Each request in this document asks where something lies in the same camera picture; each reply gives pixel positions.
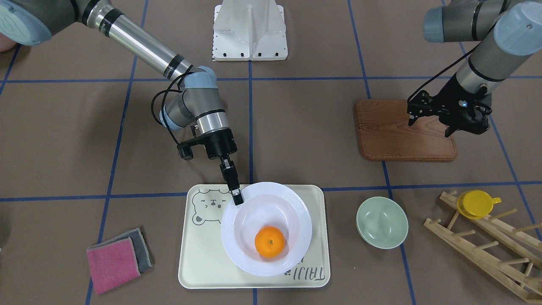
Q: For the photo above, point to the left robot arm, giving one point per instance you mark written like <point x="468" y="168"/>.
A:
<point x="508" y="33"/>

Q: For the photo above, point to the pink cloth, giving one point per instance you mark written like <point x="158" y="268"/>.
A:
<point x="112" y="265"/>

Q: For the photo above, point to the brown wooden tray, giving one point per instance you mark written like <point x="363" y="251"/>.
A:
<point x="383" y="133"/>

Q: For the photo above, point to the grey cloth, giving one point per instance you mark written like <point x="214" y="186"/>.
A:
<point x="141" y="252"/>

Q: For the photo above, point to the yellow mug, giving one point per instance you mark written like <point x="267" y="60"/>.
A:
<point x="476" y="204"/>

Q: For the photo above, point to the green bowl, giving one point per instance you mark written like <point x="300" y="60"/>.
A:
<point x="382" y="223"/>

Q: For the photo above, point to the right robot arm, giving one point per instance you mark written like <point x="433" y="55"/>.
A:
<point x="32" y="22"/>

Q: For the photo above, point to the cream bear tray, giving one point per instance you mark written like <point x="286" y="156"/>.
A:
<point x="204" y="263"/>

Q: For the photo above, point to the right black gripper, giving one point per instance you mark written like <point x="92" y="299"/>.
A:
<point x="222" y="144"/>

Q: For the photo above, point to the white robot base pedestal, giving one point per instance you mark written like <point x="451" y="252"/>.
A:
<point x="249" y="30"/>

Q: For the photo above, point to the orange fruit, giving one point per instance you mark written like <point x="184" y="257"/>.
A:
<point x="270" y="242"/>

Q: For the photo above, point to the white round plate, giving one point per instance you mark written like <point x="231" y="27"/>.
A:
<point x="266" y="204"/>

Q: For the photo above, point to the wooden drying rack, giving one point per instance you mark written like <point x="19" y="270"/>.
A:
<point x="513" y="258"/>

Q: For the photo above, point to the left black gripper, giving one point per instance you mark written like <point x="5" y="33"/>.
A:
<point x="449" y="99"/>

